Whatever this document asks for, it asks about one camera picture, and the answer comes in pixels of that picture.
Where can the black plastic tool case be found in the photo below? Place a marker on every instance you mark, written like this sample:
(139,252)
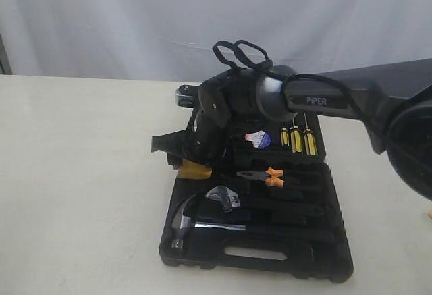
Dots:
(210,248)

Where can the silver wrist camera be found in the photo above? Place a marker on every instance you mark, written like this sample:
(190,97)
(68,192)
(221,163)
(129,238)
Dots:
(186,96)

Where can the black electrical tape roll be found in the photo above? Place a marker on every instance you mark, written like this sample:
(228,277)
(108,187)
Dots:
(259,140)

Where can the right yellow black screwdriver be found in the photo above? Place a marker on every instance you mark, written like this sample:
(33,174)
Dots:
(309,138)

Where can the left yellow black screwdriver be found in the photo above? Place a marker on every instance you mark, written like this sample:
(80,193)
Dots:
(284,135)

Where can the yellow black screwdriver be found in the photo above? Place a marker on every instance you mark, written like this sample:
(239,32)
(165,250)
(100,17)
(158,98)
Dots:
(295,137)
(284,135)
(309,138)

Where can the silver adjustable wrench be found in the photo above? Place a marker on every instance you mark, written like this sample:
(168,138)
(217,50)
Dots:
(231,200)

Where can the steel claw hammer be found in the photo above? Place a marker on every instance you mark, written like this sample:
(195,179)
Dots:
(182,224)

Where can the yellow tape measure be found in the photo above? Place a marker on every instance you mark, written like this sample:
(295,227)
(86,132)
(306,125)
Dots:
(194,171)

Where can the orange black handled pliers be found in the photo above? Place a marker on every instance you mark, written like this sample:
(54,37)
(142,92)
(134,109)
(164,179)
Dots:
(279,178)

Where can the middle yellow black screwdriver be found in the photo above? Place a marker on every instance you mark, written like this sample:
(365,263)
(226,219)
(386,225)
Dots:
(295,137)

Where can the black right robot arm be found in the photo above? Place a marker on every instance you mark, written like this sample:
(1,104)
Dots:
(393,101)

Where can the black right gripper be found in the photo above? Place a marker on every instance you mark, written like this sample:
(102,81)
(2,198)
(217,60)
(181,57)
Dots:
(204,140)

